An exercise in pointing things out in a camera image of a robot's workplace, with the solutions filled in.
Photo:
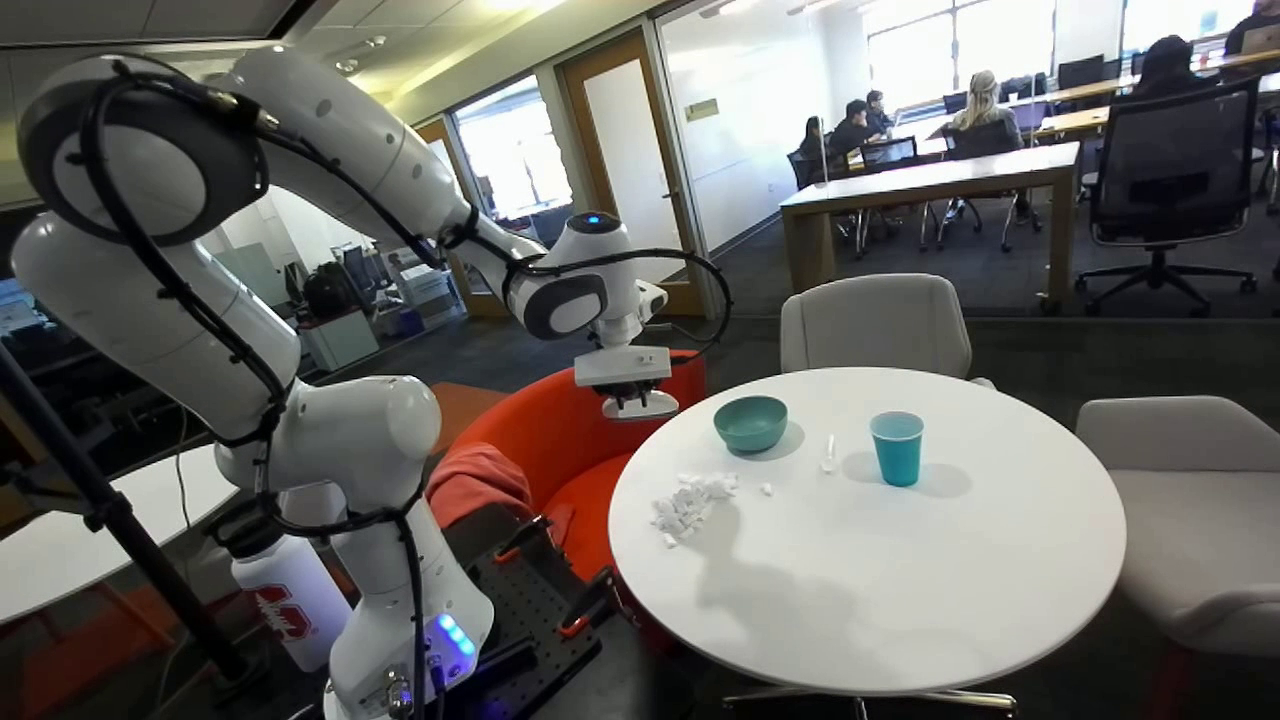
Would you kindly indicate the robot gripper body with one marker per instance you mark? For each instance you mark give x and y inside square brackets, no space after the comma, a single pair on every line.
[627,370]

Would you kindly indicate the pile of white foam pieces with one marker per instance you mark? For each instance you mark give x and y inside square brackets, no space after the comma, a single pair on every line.
[690,504]

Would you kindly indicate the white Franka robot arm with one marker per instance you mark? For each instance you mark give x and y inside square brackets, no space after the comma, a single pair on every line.
[147,321]

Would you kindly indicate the large orange tub armchair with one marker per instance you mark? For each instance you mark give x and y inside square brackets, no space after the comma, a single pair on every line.
[563,427]

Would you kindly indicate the teal bowl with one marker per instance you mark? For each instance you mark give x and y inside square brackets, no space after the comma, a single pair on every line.
[749,427]

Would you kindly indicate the salmon pink cloth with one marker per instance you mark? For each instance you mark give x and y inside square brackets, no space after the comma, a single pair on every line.
[475,486]

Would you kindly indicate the wood framed glass door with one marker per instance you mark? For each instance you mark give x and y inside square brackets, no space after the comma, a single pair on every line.
[632,147]

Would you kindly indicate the light grey upholstered chair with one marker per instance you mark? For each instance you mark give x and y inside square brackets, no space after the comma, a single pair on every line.
[1202,504]
[873,327]

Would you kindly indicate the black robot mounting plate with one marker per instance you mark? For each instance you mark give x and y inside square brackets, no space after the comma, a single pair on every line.
[535,635]

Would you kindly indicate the blue plastic cup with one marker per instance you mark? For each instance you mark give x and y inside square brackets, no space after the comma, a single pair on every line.
[896,452]

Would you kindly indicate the seated person in dark top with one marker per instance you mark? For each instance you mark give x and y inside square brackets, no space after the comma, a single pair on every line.
[1166,64]
[810,151]

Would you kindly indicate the dark haired seated person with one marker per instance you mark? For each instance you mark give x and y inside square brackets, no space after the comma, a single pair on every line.
[877,112]
[851,131]

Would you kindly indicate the long wooden table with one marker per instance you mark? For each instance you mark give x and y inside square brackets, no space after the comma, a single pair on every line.
[935,176]

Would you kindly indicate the white bottle with red print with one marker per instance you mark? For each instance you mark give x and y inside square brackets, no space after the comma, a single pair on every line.
[301,600]

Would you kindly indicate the black swivel chair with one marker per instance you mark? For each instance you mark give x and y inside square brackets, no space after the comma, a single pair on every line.
[984,142]

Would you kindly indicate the blonde seated person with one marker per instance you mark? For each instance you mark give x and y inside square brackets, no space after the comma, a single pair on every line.
[982,104]

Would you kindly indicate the black tripod pole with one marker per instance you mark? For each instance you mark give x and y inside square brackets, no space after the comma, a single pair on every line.
[106,512]

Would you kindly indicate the black mesh office chair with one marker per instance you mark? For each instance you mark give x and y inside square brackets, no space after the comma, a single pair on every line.
[1173,163]

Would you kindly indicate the small white round table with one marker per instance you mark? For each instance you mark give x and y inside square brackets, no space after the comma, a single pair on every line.
[52,561]

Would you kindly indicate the blue lit computer monitor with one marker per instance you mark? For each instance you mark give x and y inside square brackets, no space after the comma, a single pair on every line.
[23,304]

